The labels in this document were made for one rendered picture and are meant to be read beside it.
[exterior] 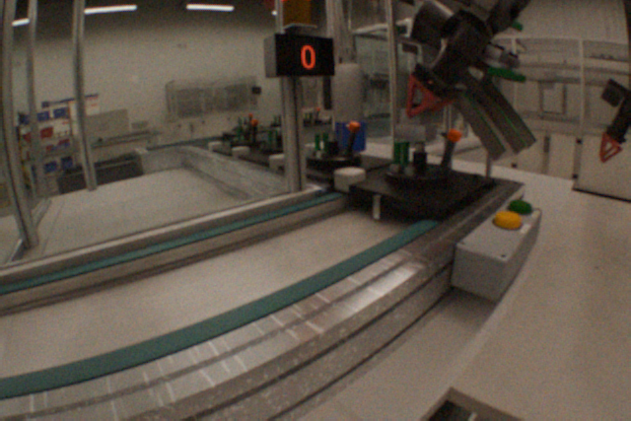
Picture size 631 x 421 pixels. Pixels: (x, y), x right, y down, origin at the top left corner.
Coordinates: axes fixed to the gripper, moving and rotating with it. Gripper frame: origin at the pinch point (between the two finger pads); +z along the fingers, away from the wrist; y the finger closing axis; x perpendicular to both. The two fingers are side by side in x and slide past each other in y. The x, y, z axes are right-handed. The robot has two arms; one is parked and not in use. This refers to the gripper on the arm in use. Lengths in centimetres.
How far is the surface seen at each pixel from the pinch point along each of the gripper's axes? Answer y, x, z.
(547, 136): -397, 0, 53
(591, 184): -403, 90, 47
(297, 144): 18.1, -7.1, 13.0
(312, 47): 17.6, -14.3, -3.3
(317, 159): 6.1, -10.3, 23.4
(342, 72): -54, -68, 38
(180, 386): 51, 22, -1
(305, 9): 18.5, -18.9, -8.5
